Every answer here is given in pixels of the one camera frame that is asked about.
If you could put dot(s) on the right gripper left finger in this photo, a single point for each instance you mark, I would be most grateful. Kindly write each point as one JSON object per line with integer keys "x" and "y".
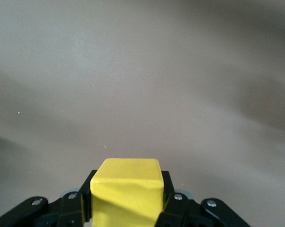
{"x": 71, "y": 208}

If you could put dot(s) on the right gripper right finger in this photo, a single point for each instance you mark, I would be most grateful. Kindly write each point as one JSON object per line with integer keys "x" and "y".
{"x": 177, "y": 208}

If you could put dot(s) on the yellow cube block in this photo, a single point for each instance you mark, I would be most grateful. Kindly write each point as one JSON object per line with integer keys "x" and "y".
{"x": 125, "y": 194}

